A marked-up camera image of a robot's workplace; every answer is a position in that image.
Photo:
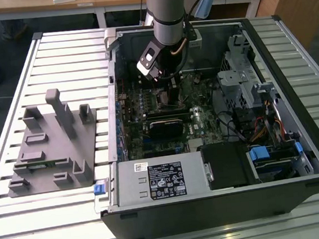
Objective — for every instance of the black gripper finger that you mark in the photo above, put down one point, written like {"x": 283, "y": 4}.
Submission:
{"x": 174, "y": 98}

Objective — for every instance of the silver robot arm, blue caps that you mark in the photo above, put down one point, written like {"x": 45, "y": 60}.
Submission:
{"x": 165, "y": 8}

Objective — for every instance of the CPU socket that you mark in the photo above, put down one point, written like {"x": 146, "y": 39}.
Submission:
{"x": 156, "y": 109}

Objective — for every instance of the black graphics card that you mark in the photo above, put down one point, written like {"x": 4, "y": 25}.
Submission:
{"x": 166, "y": 130}

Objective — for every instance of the green motherboard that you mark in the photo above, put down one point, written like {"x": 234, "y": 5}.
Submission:
{"x": 204, "y": 115}

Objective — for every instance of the small silver heatsink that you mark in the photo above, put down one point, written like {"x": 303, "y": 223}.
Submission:
{"x": 196, "y": 144}

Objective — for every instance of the metal drive cage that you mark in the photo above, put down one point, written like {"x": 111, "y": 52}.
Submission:
{"x": 234, "y": 85}

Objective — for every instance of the black plastic shroud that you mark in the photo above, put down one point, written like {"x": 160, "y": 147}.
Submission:
{"x": 226, "y": 166}

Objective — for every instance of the grey power supply unit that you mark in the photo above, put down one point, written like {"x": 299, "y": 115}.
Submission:
{"x": 132, "y": 184}

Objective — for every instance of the hard disk in blue carrier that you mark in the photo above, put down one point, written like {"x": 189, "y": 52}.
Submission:
{"x": 259, "y": 153}

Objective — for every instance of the grey metal disk bay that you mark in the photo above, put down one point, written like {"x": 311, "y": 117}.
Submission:
{"x": 285, "y": 118}

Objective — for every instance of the blue case latch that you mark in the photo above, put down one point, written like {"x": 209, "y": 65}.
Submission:
{"x": 99, "y": 188}

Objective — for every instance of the black PC case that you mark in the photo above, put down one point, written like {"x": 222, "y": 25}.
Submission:
{"x": 186, "y": 218}

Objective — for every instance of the grey parts rack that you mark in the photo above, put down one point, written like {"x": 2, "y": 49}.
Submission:
{"x": 62, "y": 162}

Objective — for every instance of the wooden desk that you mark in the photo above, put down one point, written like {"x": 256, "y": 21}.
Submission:
{"x": 24, "y": 8}

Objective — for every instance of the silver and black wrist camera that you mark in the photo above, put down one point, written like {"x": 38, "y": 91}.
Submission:
{"x": 148, "y": 58}

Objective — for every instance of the grey box wrist camera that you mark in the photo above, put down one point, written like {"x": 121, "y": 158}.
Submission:
{"x": 197, "y": 39}

